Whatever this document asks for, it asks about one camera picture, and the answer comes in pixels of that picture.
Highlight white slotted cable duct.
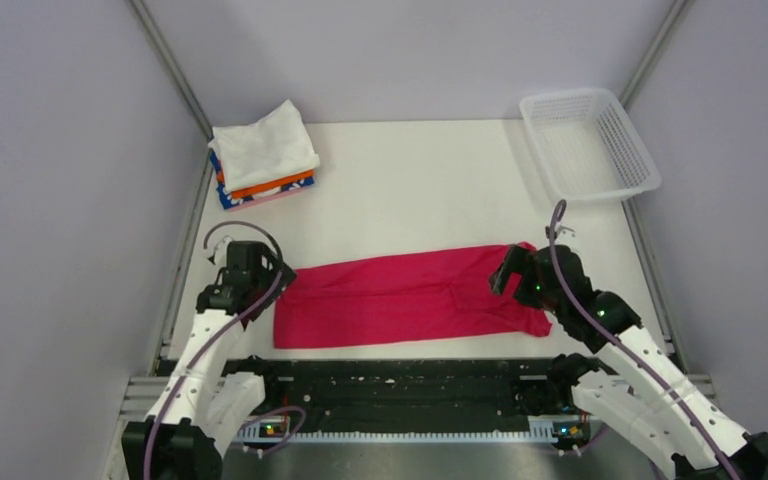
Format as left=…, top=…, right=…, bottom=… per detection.
left=234, top=422, right=558, bottom=445

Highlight right aluminium frame post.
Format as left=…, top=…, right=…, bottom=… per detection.
left=619, top=0, right=694, bottom=110

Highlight red t shirt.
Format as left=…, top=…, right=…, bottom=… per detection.
left=273, top=245, right=552, bottom=349

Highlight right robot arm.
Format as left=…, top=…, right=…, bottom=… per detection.
left=489, top=240, right=768, bottom=479

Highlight orange folded t shirt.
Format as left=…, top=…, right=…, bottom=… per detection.
left=230, top=169, right=315, bottom=200

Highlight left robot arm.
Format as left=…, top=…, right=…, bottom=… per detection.
left=121, top=238, right=296, bottom=479

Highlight pink folded t shirt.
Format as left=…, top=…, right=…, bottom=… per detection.
left=226, top=185, right=313, bottom=212

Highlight white folded t shirt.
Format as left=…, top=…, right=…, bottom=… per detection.
left=209, top=100, right=320, bottom=191

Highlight aluminium frame post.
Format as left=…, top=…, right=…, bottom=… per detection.
left=126, top=0, right=212, bottom=140
left=619, top=0, right=694, bottom=110

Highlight white plastic basket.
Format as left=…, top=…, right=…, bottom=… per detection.
left=519, top=88, right=662, bottom=204

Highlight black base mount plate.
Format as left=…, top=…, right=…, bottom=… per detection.
left=221, top=357, right=585, bottom=434

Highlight left aluminium frame post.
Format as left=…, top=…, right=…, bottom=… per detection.
left=126, top=0, right=212, bottom=140

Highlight blue floral folded t shirt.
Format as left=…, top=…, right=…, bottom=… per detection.
left=208, top=150, right=315, bottom=211

